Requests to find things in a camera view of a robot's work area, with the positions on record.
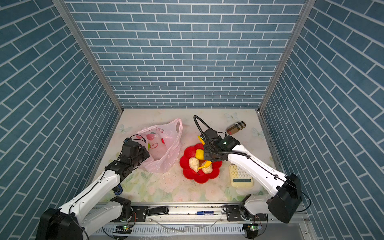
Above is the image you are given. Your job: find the yellow fake banana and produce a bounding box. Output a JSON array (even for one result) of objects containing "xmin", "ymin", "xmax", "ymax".
[{"xmin": 198, "ymin": 136, "xmax": 212, "ymax": 170}]

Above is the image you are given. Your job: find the yellow fake lemon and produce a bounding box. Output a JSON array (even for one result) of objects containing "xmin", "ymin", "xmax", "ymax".
[{"xmin": 195, "ymin": 149, "xmax": 204, "ymax": 161}]

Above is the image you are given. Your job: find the beige fake potato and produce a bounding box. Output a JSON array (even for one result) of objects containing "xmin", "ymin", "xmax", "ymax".
[
  {"xmin": 189, "ymin": 158, "xmax": 200, "ymax": 173},
  {"xmin": 201, "ymin": 165, "xmax": 213, "ymax": 174}
]

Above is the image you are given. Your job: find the pink plastic bag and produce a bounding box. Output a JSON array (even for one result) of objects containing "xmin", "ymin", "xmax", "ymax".
[{"xmin": 133, "ymin": 118, "xmax": 183, "ymax": 174}]

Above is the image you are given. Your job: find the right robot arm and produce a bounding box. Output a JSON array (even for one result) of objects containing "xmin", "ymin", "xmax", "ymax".
[{"xmin": 200, "ymin": 128, "xmax": 304, "ymax": 224}]

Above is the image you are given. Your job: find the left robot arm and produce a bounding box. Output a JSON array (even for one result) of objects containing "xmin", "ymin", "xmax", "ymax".
[{"xmin": 36, "ymin": 144, "xmax": 150, "ymax": 240}]

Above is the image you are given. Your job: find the red flower-shaped bowl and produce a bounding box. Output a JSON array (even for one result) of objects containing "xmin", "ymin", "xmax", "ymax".
[{"xmin": 179, "ymin": 143, "xmax": 223, "ymax": 184}]

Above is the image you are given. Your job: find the plaid glasses case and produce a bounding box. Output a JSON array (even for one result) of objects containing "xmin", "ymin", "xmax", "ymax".
[{"xmin": 226, "ymin": 121, "xmax": 246, "ymax": 135}]

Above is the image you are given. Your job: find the yellow calculator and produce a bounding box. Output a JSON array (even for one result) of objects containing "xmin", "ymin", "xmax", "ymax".
[{"xmin": 229, "ymin": 165, "xmax": 254, "ymax": 188}]

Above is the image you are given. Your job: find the blue stapler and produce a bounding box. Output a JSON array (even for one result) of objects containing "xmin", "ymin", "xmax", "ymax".
[{"xmin": 112, "ymin": 184, "xmax": 123, "ymax": 196}]

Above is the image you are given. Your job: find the blue pen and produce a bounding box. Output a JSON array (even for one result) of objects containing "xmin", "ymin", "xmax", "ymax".
[{"xmin": 196, "ymin": 211, "xmax": 215, "ymax": 216}]

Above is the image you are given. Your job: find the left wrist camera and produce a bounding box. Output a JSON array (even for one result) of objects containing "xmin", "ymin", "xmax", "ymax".
[{"xmin": 119, "ymin": 138, "xmax": 141, "ymax": 163}]

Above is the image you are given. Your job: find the aluminium front rail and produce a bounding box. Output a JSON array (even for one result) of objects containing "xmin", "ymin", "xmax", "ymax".
[{"xmin": 88, "ymin": 204, "xmax": 317, "ymax": 240}]

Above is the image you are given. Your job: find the aluminium left corner post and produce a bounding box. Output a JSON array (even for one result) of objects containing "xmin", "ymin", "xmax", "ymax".
[{"xmin": 52, "ymin": 0, "xmax": 124, "ymax": 114}]

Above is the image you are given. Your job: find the aluminium corner post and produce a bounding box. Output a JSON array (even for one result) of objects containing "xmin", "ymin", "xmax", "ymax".
[
  {"xmin": 52, "ymin": 0, "xmax": 124, "ymax": 114},
  {"xmin": 259, "ymin": 0, "xmax": 316, "ymax": 113}
]

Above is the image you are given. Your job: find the aluminium right corner post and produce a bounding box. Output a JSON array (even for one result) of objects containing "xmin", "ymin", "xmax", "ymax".
[{"xmin": 259, "ymin": 0, "xmax": 316, "ymax": 113}]

